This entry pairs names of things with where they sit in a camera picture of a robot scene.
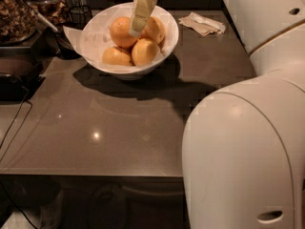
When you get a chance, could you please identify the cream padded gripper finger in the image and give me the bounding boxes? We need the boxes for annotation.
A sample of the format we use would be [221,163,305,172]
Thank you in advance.
[129,0,157,37]

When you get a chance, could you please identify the orange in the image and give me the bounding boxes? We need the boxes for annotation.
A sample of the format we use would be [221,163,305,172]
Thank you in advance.
[110,16,137,48]
[140,16,166,44]
[132,38,160,66]
[102,47,132,66]

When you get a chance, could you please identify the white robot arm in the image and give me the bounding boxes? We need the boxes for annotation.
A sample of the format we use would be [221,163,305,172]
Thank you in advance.
[182,0,305,229]

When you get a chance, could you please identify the white ceramic bowl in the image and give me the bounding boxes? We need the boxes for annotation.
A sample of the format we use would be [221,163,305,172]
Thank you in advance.
[78,1,179,81]

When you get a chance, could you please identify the white paper bowl liner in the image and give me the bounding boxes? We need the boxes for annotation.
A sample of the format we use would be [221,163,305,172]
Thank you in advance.
[62,4,176,73]

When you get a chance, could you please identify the dark cup beside bowl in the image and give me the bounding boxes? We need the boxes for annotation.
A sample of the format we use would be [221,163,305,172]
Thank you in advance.
[55,22,81,60]

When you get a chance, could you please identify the folded brown paper napkins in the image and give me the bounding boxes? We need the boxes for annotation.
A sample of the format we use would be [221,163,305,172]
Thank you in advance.
[178,12,226,36]

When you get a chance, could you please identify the glass jar of nuts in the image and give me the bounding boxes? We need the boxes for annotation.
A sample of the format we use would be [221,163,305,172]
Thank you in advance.
[0,0,36,46]

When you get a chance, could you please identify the black appliance on counter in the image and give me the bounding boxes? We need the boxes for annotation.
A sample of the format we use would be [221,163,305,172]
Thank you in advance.
[0,52,44,102]

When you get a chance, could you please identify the black wire holder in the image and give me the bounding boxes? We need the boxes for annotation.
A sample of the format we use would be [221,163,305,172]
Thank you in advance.
[70,5,92,30]

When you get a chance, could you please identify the black power cable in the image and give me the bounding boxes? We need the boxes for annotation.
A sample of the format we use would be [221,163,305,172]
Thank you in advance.
[0,86,39,229]

